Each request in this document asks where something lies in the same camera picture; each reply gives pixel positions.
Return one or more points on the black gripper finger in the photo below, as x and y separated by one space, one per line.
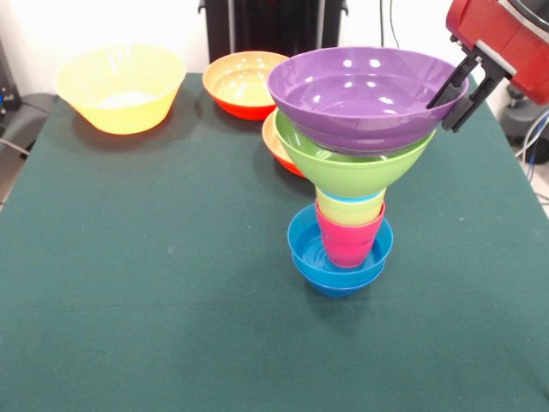
469 101
450 83

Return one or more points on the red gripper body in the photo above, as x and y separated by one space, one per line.
502 43

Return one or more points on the purple bowl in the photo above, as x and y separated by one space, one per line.
356 103

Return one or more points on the light green bowl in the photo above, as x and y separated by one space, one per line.
356 171

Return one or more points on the light blue cup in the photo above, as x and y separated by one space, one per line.
351 199

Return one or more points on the yellow-green cup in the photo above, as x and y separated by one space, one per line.
349 212

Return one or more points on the orange bowl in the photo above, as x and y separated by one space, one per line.
236 90
276 146

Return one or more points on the red cup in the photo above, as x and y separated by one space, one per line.
349 244

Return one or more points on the light blue bowl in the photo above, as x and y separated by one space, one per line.
300 253

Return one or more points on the dark blue bowl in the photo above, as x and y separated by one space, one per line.
339 287

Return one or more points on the black knob clamp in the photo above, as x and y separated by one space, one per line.
517 96

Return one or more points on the black rounded base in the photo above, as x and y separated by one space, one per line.
525 122

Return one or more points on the dark green tablecloth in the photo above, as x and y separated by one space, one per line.
274 343

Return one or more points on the large yellow bowl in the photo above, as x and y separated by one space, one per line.
120 111

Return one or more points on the black chair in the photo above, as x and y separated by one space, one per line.
25 116

